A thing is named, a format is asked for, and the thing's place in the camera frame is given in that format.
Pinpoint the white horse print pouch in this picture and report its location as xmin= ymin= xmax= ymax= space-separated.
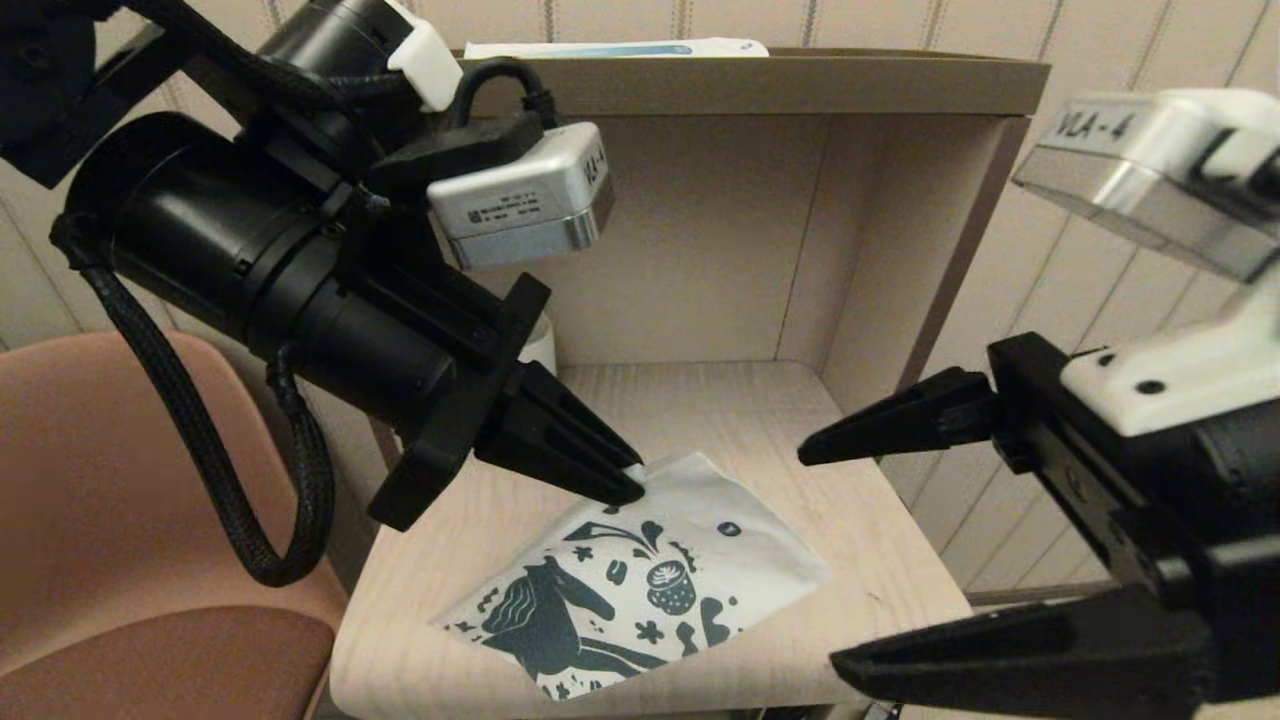
xmin=432 ymin=452 xmax=834 ymax=703

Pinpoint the white ribbed ceramic mug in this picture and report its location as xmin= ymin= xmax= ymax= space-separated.
xmin=518 ymin=315 xmax=558 ymax=378

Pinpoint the beige wooden desk shelf unit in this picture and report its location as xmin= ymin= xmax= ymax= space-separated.
xmin=330 ymin=48 xmax=1051 ymax=720

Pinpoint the white blue toothbrush box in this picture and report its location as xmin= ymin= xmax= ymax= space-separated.
xmin=465 ymin=37 xmax=771 ymax=59

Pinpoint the pink chair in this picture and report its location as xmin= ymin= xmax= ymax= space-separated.
xmin=0 ymin=330 xmax=351 ymax=720

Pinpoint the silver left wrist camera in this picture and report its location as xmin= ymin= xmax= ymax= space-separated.
xmin=368 ymin=58 xmax=616 ymax=273

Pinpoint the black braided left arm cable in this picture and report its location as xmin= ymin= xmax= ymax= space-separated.
xmin=50 ymin=215 xmax=337 ymax=589

